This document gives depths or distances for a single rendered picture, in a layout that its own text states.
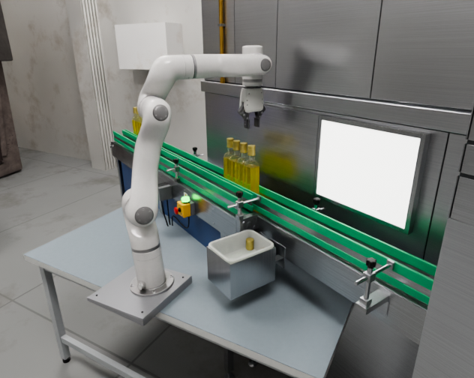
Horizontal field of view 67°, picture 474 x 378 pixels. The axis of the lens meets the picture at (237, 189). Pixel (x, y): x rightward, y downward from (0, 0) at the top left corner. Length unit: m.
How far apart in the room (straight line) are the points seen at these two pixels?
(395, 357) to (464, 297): 0.79
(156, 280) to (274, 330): 0.53
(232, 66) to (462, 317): 1.08
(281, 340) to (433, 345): 0.59
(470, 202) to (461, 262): 0.13
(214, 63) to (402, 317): 1.08
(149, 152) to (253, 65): 0.52
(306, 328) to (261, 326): 0.17
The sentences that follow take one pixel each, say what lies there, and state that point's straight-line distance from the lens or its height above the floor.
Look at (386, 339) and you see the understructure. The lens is 1.63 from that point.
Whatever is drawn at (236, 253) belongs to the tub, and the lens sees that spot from 1.52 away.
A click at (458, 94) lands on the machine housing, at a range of 1.21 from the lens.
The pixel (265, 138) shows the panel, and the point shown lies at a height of 1.34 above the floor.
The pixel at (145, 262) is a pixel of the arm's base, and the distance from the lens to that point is 1.55.
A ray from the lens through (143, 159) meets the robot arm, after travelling 1.41.
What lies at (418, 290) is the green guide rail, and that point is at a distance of 1.19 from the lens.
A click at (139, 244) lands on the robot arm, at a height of 1.00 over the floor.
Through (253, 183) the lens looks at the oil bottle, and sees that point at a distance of 1.65.
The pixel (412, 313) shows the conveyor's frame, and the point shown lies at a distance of 1.21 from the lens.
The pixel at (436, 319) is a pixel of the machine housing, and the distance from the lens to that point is 0.96.
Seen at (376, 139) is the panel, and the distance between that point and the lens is 1.32.
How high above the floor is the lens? 1.73
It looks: 21 degrees down
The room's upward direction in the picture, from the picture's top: 1 degrees counter-clockwise
